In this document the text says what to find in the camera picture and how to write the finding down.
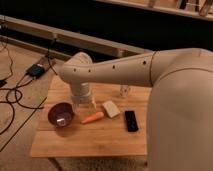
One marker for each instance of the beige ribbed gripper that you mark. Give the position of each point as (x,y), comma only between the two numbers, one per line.
(81,94)

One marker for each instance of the white sponge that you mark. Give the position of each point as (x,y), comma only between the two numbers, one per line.
(111,109)

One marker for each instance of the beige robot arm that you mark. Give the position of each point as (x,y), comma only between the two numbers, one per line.
(180,108)

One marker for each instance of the orange carrot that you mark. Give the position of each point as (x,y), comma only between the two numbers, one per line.
(93,117)

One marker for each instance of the purple bowl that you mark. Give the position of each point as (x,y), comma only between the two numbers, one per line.
(61,114)

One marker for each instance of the wooden table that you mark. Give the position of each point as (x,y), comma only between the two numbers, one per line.
(107,137)

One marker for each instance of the clear drinking glass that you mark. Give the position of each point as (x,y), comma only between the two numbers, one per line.
(124,90)

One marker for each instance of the black remote control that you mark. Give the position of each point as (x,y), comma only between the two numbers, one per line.
(131,121)

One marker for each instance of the black power adapter box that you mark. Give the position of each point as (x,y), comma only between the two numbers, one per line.
(35,71)

